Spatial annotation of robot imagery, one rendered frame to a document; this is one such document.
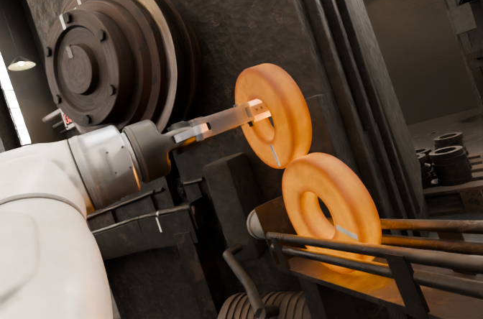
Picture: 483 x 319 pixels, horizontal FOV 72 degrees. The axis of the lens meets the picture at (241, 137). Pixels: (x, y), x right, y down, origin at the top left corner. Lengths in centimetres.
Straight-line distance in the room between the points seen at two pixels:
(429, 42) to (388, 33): 69
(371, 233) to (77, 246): 29
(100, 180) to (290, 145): 23
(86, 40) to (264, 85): 55
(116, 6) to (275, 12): 37
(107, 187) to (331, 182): 25
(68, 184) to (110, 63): 48
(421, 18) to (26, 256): 667
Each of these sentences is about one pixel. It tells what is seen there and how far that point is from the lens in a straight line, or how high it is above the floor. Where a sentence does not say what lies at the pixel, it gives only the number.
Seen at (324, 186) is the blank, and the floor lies 75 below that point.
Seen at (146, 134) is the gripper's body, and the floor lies 88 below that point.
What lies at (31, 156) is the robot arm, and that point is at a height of 89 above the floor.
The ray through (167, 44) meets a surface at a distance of 81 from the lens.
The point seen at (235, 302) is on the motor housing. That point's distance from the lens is 73.
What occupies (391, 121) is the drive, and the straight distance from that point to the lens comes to 157.
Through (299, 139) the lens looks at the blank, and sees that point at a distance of 44.
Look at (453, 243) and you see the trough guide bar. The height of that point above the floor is 68.
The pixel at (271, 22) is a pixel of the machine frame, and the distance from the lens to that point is 84.
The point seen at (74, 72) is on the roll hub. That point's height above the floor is 111.
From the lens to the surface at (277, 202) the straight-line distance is 58.
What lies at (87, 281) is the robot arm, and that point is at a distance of 27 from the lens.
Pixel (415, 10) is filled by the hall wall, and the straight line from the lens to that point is 678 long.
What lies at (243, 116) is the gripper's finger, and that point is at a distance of 43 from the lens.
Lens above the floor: 85
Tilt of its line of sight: 1 degrees down
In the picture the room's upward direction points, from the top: 18 degrees counter-clockwise
